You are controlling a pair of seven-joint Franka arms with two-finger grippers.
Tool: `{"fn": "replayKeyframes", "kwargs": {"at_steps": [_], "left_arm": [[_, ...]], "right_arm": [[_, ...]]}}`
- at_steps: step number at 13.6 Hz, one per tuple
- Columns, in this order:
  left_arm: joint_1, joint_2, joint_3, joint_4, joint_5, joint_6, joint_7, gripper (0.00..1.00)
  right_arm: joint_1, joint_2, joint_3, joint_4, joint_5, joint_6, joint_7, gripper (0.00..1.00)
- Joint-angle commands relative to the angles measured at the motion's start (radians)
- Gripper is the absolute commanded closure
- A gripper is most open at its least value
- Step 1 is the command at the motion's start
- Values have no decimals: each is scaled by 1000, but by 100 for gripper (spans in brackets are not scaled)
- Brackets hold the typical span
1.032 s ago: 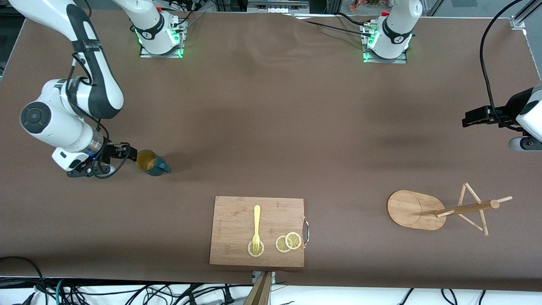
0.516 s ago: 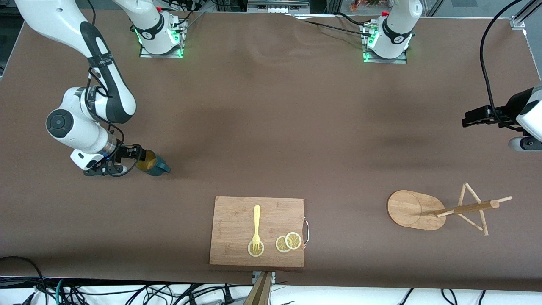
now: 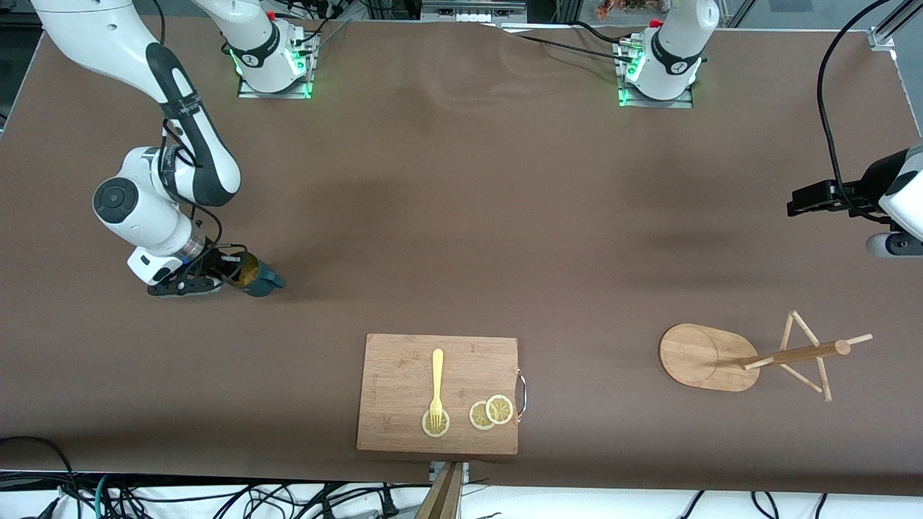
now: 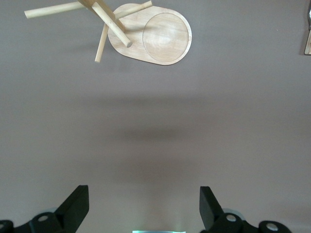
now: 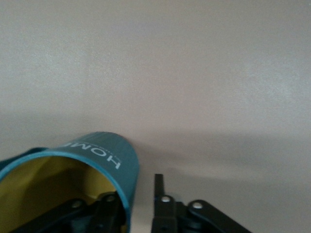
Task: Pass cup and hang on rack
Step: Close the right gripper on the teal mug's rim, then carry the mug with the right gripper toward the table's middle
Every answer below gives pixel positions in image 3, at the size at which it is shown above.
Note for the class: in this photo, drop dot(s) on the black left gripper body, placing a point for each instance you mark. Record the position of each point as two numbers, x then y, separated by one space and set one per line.
874 183

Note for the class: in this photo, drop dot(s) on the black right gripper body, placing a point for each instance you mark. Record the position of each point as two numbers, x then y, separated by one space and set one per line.
210 264

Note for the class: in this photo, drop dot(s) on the teal ribbed cup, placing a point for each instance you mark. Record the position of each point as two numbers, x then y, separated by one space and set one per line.
265 283

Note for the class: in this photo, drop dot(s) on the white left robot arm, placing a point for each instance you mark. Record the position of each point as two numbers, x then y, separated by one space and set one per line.
678 43

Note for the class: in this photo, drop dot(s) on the wooden mug rack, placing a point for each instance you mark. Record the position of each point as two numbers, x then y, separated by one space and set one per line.
699 357

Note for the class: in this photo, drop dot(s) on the bamboo cutting board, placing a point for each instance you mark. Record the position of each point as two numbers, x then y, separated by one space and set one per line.
396 382

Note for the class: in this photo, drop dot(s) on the yellow plastic fork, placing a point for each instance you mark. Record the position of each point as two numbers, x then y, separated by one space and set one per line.
437 375

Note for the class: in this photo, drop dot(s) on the lemon slice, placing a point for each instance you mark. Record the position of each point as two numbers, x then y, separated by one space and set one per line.
500 409
477 417
427 429

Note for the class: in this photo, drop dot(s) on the white power strip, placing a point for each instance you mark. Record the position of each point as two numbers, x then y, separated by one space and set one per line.
472 11

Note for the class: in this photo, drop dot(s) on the aluminium frame profile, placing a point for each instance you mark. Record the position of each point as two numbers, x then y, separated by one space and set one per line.
883 36

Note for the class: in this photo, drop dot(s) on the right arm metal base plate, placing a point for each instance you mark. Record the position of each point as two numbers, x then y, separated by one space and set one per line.
274 94

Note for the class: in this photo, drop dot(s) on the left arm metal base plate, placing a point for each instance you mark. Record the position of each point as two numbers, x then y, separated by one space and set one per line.
660 103

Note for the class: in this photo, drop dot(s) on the metal post bracket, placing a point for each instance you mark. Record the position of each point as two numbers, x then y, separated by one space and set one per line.
463 472

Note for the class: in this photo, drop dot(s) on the wooden post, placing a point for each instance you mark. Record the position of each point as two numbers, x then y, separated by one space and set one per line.
443 501

